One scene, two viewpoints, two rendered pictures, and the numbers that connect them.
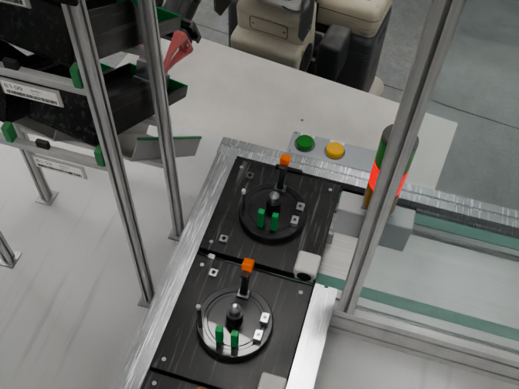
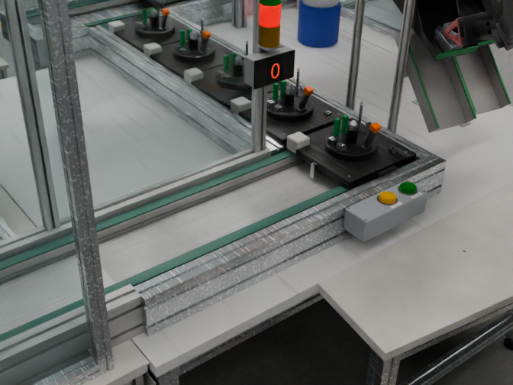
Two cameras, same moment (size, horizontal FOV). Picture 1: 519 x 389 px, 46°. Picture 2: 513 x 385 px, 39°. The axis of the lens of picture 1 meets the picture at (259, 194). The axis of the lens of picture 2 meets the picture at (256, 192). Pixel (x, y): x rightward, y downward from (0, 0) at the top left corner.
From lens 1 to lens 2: 211 cm
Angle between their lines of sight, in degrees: 81
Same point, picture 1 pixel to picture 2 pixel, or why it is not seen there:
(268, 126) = (469, 230)
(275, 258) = (316, 136)
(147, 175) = (453, 160)
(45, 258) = (410, 111)
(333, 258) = (299, 176)
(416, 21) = not seen: outside the picture
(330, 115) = (459, 270)
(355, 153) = (375, 208)
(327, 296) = (271, 145)
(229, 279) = (318, 118)
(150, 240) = not seen: hidden behind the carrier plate
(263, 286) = (301, 125)
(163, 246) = not seen: hidden behind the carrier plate
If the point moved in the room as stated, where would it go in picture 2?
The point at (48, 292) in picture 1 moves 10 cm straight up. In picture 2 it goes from (384, 106) to (388, 78)
